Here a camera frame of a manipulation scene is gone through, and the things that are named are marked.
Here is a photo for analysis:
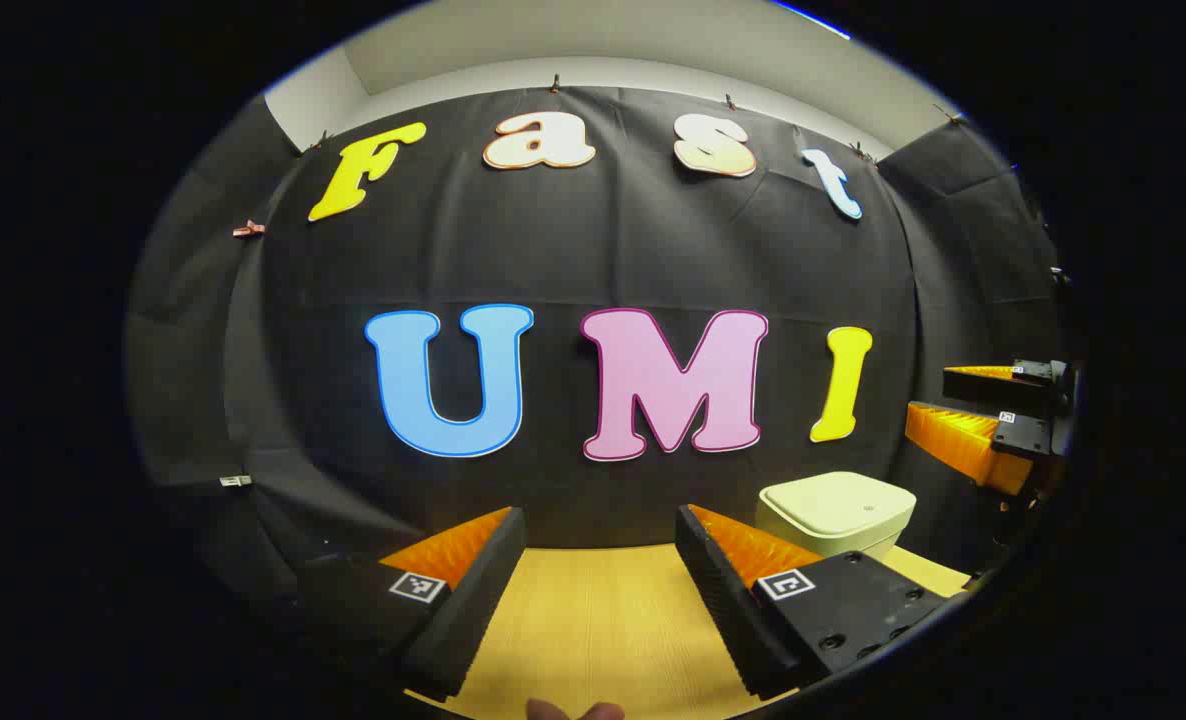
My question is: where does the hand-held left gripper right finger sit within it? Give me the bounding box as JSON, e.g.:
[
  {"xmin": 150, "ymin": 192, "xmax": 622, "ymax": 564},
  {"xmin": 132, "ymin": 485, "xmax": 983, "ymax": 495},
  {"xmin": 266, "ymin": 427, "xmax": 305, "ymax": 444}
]
[{"xmin": 675, "ymin": 503, "xmax": 954, "ymax": 701}]

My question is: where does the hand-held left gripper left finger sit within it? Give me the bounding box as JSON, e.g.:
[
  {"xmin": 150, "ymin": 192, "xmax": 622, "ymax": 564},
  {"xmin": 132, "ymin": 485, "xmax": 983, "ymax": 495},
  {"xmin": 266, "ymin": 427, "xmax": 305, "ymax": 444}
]
[{"xmin": 298, "ymin": 505, "xmax": 529, "ymax": 703}]

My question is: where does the green desktop garbage bin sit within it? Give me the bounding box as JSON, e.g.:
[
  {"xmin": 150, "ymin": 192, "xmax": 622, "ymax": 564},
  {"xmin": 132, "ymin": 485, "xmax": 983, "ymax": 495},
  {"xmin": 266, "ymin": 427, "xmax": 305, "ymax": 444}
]
[{"xmin": 756, "ymin": 471, "xmax": 919, "ymax": 563}]

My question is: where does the wooden desktop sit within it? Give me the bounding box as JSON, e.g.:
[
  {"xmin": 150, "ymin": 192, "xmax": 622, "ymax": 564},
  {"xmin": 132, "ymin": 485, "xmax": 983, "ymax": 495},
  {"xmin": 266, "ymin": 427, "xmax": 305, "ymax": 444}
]
[{"xmin": 403, "ymin": 543, "xmax": 974, "ymax": 720}]

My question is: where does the black backdrop cloth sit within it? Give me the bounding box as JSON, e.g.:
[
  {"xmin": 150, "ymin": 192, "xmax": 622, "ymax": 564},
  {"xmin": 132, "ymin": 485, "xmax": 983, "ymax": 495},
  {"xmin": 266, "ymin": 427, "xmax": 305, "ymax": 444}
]
[{"xmin": 125, "ymin": 85, "xmax": 1079, "ymax": 621}]

